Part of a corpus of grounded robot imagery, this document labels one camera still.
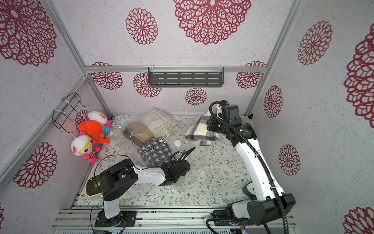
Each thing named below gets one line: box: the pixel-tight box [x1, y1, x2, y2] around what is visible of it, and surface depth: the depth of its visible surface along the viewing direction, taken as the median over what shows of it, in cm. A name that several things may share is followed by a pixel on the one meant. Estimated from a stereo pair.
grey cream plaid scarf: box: [184, 109, 220, 146], surface depth 74 cm
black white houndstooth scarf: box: [137, 137, 173, 168], surface depth 94 cm
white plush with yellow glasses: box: [70, 130, 101, 164], surface depth 82 cm
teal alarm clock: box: [242, 180, 258, 201], surface depth 81 cm
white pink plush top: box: [84, 110, 113, 129], surface depth 97 cm
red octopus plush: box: [78, 120, 111, 146], surface depth 91 cm
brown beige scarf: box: [122, 121, 155, 147], surface depth 104 cm
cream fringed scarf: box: [141, 109, 184, 141], surface depth 109 cm
